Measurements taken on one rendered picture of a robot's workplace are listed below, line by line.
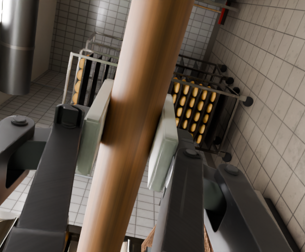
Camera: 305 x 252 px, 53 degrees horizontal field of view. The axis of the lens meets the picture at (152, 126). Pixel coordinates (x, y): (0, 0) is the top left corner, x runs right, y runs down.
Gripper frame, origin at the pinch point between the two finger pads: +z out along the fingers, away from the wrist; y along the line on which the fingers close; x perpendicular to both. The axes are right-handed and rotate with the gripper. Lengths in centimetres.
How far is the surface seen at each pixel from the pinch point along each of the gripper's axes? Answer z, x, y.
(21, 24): 287, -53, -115
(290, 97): 203, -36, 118
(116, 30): 497, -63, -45
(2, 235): 131, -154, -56
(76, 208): 172, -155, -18
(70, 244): 147, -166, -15
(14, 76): 286, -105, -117
